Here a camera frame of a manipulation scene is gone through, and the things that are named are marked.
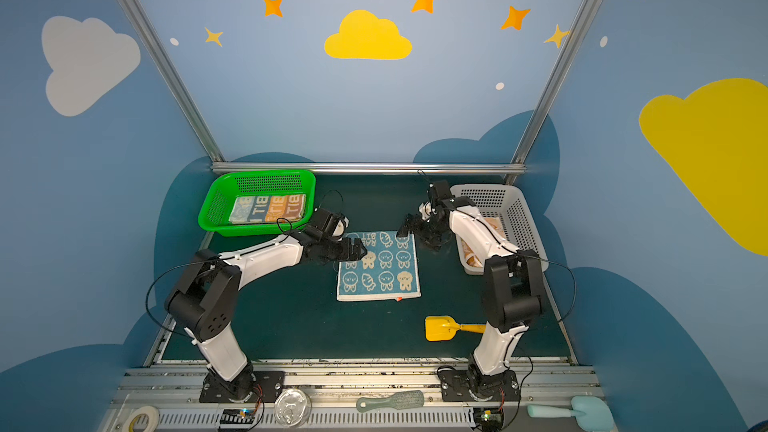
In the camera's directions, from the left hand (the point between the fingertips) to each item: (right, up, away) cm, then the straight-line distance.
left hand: (354, 250), depth 93 cm
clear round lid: (-11, -32, -26) cm, 43 cm away
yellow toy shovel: (+27, -21, -10) cm, 35 cm away
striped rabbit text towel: (-35, +13, +15) cm, 40 cm away
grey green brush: (+16, -33, -21) cm, 43 cm away
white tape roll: (-46, -36, -23) cm, 63 cm away
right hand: (+17, +4, -3) cm, 18 cm away
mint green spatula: (+60, -37, -21) cm, 74 cm away
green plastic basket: (-51, +11, +11) cm, 53 cm away
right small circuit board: (+36, -39, -20) cm, 57 cm away
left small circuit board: (-27, -39, -20) cm, 52 cm away
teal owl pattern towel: (+11, -7, +2) cm, 13 cm away
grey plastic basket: (+54, +13, +17) cm, 58 cm away
